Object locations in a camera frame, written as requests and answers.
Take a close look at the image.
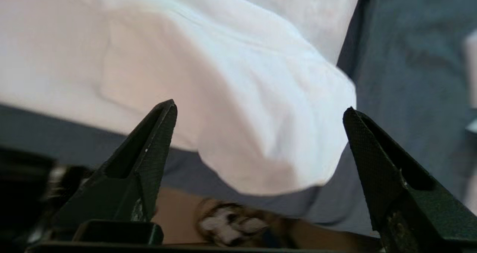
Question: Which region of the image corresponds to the white flat remote control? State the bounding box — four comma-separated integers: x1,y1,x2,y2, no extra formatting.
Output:
463,32,477,109

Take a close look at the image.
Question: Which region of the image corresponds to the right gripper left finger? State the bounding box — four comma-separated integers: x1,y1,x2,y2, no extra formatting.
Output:
52,99,178,224

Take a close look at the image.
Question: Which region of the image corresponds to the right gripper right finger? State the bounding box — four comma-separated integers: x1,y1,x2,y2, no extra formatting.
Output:
343,107,477,243

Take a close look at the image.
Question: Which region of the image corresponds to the brown white spotted object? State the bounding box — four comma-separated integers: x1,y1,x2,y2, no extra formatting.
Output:
196,198,285,247

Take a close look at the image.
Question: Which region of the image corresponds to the white T-shirt with blue print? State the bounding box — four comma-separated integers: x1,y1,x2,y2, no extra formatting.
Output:
0,0,364,197

